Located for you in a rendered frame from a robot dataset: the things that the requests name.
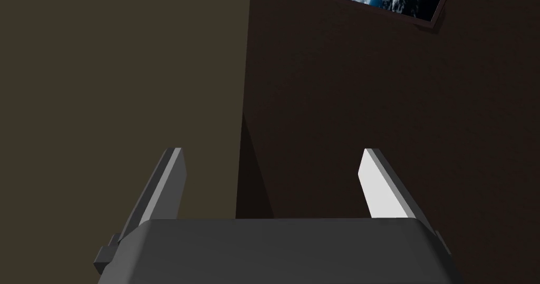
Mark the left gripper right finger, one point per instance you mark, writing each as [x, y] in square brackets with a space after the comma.
[384, 191]

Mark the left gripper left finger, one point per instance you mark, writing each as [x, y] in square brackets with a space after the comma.
[162, 193]

